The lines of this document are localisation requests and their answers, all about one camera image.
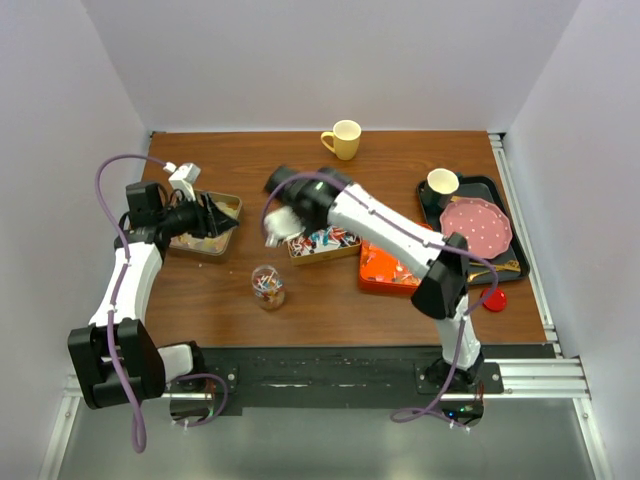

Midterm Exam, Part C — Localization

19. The black serving tray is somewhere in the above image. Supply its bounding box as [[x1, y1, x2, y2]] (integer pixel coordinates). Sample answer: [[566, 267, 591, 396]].
[[419, 175, 530, 283]]

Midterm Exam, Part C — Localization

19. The yellow mug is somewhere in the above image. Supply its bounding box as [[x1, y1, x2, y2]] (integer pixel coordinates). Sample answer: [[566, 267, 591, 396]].
[[320, 120, 362, 161]]

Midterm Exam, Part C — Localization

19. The aluminium rail frame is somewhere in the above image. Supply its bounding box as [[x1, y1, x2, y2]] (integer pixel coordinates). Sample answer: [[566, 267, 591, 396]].
[[50, 131, 612, 479]]

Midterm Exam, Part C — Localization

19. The red jar lid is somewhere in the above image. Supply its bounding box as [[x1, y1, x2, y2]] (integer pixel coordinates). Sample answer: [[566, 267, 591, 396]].
[[481, 288, 508, 313]]

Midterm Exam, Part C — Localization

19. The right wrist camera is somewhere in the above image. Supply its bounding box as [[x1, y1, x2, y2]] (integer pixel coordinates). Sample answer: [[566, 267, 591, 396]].
[[263, 206, 303, 244]]

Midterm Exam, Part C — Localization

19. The clear plastic jar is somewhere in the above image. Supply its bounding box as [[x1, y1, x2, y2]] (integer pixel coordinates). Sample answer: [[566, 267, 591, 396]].
[[251, 265, 285, 310]]

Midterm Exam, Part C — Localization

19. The orange tray of candies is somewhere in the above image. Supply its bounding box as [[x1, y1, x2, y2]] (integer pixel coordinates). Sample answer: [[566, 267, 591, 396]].
[[357, 240, 421, 296]]

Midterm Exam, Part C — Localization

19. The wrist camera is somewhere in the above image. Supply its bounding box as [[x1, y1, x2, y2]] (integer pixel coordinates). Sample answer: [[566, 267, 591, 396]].
[[163, 162, 201, 201], [263, 206, 303, 244]]

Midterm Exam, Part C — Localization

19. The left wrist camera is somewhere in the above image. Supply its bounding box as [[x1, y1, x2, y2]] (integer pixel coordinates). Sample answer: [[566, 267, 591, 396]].
[[163, 162, 201, 201]]

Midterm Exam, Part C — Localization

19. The silver tin of gummies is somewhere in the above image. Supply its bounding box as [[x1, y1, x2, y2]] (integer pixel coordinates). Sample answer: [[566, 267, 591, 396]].
[[169, 192, 243, 263]]

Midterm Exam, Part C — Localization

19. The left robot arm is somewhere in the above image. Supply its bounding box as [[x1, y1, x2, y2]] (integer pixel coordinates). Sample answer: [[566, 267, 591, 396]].
[[68, 181, 239, 409]]

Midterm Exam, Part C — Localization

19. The dark green cup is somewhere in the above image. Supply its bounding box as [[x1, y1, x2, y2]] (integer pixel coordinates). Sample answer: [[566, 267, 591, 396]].
[[422, 168, 460, 210]]

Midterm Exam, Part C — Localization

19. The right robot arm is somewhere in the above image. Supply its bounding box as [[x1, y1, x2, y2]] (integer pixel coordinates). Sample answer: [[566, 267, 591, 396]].
[[261, 166, 483, 393]]

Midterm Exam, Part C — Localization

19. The gold fork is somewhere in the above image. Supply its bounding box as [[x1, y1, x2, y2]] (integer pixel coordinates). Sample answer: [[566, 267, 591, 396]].
[[470, 260, 521, 272]]

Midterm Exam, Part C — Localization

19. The pink dotted plate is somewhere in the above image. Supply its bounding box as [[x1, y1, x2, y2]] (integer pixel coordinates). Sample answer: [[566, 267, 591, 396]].
[[439, 197, 513, 260]]

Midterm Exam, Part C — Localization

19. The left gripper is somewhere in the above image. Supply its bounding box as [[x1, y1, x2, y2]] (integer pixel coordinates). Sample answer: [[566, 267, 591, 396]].
[[157, 191, 238, 240]]

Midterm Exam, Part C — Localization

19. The metal scoop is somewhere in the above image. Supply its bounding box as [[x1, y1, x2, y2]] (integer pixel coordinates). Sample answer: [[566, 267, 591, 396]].
[[265, 232, 286, 248]]

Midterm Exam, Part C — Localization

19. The gold spoon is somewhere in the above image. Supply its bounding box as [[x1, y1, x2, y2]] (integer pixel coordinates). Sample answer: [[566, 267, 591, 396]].
[[467, 270, 491, 282]]

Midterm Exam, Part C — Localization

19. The gold tin of lollipops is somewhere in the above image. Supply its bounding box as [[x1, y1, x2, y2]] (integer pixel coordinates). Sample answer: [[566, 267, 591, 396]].
[[287, 226, 362, 266]]

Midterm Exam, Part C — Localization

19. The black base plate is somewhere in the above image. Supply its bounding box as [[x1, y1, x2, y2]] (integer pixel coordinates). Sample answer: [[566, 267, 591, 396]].
[[149, 344, 501, 416]]

